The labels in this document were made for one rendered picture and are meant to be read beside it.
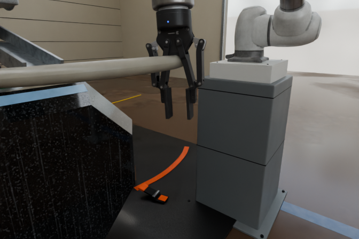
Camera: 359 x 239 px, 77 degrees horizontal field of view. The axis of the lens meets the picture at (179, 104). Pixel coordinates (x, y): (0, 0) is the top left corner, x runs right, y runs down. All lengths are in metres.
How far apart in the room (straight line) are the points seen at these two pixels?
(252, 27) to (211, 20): 4.68
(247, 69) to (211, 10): 4.85
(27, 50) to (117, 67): 0.66
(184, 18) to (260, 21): 0.79
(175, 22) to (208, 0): 5.53
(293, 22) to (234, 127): 0.55
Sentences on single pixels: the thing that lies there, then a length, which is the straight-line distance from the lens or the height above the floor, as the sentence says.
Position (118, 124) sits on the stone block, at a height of 0.62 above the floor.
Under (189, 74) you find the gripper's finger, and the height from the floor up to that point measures 0.92.
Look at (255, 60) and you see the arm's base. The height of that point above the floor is 0.90.
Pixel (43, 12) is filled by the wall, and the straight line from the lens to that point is 6.83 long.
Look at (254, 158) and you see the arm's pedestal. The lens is 1.22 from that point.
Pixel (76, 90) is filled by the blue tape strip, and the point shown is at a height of 0.80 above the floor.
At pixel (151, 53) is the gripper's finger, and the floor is 0.96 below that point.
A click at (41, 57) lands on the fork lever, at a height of 0.93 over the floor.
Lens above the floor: 0.98
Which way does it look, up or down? 15 degrees down
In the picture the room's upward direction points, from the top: straight up
